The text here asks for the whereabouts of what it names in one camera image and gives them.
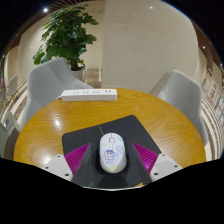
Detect group of distant chairs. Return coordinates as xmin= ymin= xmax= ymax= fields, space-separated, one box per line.
xmin=1 ymin=74 xmax=21 ymax=104

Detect grey-green chair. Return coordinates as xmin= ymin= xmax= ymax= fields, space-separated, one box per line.
xmin=0 ymin=113 xmax=21 ymax=160

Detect white printed computer mouse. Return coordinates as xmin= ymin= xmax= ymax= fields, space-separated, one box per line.
xmin=99 ymin=132 xmax=128 ymax=174

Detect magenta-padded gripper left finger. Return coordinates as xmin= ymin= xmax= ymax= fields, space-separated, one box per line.
xmin=41 ymin=142 xmax=92 ymax=186

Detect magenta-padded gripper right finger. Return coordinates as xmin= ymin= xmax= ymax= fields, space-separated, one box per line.
xmin=131 ymin=142 xmax=184 ymax=186

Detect white plant pot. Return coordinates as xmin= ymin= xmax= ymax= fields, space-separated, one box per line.
xmin=71 ymin=66 xmax=86 ymax=82

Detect white power strip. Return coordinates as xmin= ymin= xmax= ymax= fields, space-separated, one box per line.
xmin=60 ymin=88 xmax=118 ymax=102

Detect light grey armchair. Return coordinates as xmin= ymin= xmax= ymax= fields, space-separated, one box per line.
xmin=148 ymin=68 xmax=209 ymax=146
xmin=19 ymin=57 xmax=94 ymax=132

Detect red and white wall poster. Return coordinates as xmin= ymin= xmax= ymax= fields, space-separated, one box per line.
xmin=207 ymin=81 xmax=219 ymax=105

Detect green leafy potted plant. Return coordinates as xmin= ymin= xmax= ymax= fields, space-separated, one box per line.
xmin=32 ymin=4 xmax=100 ymax=72

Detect black mouse pad green lines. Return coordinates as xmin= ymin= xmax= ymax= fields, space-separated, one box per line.
xmin=61 ymin=114 xmax=163 ymax=190

